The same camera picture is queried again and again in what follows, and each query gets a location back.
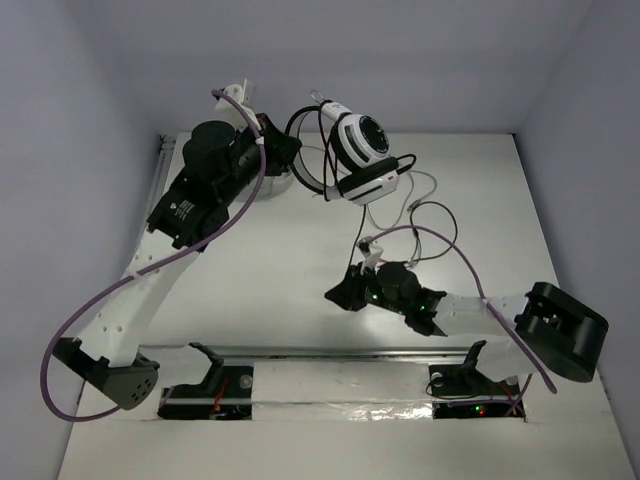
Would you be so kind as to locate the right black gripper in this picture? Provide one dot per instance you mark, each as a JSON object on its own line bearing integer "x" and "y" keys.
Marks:
{"x": 348, "y": 292}

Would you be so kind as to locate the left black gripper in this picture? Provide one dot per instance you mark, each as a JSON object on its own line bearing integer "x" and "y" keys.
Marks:
{"x": 273, "y": 142}

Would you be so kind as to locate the black white headphones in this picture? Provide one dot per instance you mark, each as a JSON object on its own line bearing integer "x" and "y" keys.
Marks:
{"x": 358, "y": 143}

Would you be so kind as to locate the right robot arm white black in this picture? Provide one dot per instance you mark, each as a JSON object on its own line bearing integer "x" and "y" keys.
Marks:
{"x": 544, "y": 329}

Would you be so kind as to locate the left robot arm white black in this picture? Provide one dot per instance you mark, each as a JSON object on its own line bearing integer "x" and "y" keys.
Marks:
{"x": 220, "y": 162}

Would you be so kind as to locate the grey white headphones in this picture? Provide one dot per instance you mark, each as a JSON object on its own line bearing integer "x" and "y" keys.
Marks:
{"x": 273, "y": 186}

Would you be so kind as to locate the white foam block with tape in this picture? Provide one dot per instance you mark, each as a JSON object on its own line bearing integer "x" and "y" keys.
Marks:
{"x": 340, "y": 391}

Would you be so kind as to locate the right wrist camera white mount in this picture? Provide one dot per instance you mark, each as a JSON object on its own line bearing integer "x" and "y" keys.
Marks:
{"x": 371, "y": 253}

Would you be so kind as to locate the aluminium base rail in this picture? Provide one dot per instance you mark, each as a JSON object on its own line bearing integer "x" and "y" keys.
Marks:
{"x": 340, "y": 352}

